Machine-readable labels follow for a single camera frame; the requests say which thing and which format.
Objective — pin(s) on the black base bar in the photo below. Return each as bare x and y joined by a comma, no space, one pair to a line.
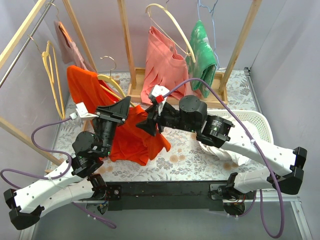
170,195

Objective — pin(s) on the green white hanging cloth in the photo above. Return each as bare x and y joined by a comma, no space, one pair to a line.
204,67

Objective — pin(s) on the yellow plastic hanger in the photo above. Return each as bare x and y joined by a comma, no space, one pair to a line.
108,79

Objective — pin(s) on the metal hanging rod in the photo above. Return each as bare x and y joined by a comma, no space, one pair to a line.
22,37

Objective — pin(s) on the blue wire hanger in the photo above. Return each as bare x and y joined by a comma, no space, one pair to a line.
211,11

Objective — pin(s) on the wooden side clothes rack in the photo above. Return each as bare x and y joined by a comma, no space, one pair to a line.
26,99

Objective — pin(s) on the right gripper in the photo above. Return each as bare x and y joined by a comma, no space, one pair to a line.
155,117

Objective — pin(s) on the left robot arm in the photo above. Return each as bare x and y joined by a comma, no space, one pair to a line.
75,179

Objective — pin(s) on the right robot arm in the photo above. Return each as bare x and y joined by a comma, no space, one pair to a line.
283,167

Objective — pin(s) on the orange t-shirt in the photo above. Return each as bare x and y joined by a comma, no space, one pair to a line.
130,143

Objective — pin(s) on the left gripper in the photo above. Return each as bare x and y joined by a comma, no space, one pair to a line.
110,116

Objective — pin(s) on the dusty pink hanging garment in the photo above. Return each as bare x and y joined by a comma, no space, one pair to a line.
69,50

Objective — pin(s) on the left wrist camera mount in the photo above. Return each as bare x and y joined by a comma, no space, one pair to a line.
82,113

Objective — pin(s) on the salmon pink pleated garment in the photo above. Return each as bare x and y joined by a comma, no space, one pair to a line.
163,65

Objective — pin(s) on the wooden rack with tray base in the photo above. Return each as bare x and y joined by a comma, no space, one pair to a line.
216,100

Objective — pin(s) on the white plastic laundry basket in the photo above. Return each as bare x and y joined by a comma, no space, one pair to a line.
253,117

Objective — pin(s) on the yellow hanger under pink garment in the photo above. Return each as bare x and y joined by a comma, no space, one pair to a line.
50,64

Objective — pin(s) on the white cloth in basket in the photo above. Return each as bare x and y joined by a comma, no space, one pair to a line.
226,155

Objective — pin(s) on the cream wooden hanger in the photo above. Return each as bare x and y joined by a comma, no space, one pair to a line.
171,29

